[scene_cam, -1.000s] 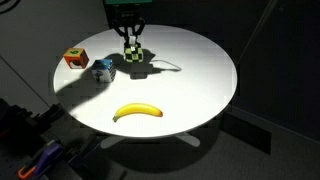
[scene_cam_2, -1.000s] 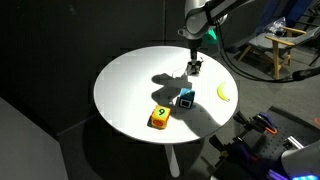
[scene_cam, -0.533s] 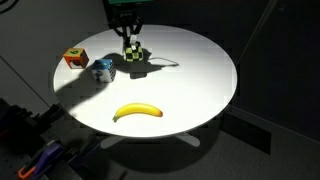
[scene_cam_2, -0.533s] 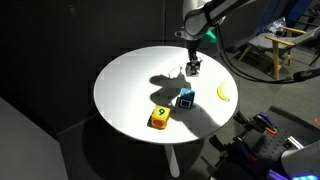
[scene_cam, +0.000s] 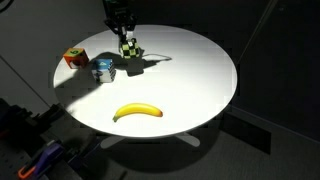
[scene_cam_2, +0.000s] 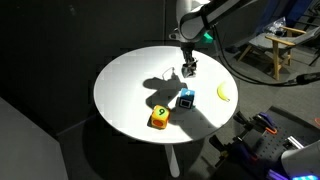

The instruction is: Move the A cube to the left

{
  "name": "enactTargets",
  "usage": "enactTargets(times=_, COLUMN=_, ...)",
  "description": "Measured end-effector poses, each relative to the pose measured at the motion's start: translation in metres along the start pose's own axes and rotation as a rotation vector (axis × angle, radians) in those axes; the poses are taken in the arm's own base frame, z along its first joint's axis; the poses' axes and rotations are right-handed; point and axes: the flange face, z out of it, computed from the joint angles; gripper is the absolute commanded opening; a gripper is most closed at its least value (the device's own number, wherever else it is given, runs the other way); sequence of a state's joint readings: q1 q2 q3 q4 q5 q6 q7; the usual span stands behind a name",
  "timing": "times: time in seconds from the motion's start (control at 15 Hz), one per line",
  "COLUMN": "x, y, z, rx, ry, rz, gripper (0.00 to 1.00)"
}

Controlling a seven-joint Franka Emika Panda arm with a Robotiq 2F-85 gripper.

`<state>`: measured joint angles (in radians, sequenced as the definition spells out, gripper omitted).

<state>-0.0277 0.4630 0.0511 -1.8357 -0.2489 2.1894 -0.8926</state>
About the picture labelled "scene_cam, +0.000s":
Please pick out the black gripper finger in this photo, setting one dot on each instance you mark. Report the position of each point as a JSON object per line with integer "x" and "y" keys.
{"x": 120, "y": 35}
{"x": 130, "y": 34}

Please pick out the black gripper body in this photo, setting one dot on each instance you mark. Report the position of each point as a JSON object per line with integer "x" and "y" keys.
{"x": 121, "y": 18}

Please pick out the black white green patterned cube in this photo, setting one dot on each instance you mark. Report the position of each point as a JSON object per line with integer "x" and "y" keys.
{"x": 130, "y": 49}

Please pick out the blue top patterned cube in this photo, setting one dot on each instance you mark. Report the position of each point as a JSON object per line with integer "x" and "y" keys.
{"x": 104, "y": 70}

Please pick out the orange cube with green number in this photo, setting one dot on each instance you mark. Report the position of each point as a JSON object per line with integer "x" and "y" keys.
{"x": 76, "y": 59}

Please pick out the yellow banana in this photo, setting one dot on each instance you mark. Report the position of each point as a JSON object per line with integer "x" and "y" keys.
{"x": 138, "y": 109}

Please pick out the white table base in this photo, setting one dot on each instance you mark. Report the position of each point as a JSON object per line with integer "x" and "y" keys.
{"x": 190, "y": 139}

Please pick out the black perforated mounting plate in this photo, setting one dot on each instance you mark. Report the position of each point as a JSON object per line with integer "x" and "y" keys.
{"x": 8, "y": 160}

